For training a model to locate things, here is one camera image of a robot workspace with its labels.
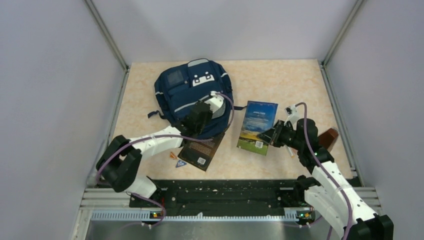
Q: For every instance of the black paperback book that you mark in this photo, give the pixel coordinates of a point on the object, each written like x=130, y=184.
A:
x=200, y=154

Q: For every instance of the navy blue student backpack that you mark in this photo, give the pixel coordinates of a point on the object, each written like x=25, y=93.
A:
x=179, y=88

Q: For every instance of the brown leather pouch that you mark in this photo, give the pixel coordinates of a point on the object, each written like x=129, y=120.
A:
x=328, y=138

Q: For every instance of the blue triangular eraser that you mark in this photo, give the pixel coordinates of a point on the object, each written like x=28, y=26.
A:
x=180, y=163

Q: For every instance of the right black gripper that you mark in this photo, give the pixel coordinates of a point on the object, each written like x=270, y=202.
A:
x=271, y=136

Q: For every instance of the blue landscape cover book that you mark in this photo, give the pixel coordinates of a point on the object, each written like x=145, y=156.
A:
x=259, y=117

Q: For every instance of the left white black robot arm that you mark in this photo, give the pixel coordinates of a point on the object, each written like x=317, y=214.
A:
x=120, y=162

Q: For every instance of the small orange eraser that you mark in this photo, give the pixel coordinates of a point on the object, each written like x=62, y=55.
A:
x=173, y=156

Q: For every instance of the white yellow marker pen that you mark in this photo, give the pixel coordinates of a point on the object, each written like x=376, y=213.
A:
x=290, y=151

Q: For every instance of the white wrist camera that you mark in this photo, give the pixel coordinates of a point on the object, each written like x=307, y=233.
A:
x=216, y=102
x=292, y=115

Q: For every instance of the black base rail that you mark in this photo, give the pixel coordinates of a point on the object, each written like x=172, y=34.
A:
x=228, y=198

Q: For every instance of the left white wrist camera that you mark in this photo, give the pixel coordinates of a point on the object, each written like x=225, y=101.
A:
x=216, y=102

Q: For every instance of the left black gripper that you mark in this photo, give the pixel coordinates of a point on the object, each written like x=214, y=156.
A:
x=209, y=115

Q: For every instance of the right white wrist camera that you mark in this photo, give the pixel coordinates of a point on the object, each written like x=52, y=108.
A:
x=292, y=115

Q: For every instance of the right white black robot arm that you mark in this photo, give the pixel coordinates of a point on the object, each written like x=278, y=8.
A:
x=326, y=189

